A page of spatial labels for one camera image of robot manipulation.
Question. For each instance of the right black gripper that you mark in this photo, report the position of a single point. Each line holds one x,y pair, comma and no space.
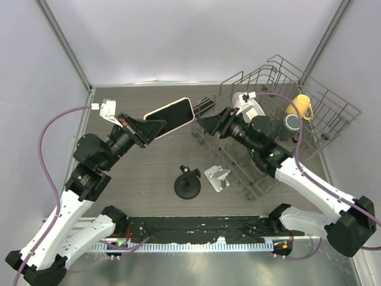
212,124

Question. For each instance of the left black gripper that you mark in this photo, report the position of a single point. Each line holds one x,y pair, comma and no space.
142,131

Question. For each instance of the white cased smartphone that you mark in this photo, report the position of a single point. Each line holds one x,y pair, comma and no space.
177,114

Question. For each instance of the black round phone stand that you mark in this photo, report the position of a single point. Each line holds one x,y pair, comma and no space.
187,186

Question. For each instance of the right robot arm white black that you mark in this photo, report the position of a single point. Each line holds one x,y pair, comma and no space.
347,223

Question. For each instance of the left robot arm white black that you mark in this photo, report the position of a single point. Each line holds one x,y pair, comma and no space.
46,259

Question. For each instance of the silver phone stand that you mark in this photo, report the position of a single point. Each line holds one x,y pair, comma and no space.
217,176

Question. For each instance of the white plate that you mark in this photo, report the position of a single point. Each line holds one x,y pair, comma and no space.
256,111

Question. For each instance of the dark green mug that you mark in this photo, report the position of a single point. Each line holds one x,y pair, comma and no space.
289,128

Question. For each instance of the yellow mug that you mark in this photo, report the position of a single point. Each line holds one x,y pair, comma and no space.
303,104

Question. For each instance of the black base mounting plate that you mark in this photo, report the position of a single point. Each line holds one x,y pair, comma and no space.
204,229

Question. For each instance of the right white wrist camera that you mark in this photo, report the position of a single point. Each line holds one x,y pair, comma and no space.
243,102

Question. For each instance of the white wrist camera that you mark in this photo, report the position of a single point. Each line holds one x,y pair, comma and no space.
107,111
243,102

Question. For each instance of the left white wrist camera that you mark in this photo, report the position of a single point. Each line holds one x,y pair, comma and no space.
107,111

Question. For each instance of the grey wire dish rack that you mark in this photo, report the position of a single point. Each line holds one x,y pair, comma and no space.
276,84

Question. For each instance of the slotted cable duct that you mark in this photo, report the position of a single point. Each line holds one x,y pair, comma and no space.
219,246

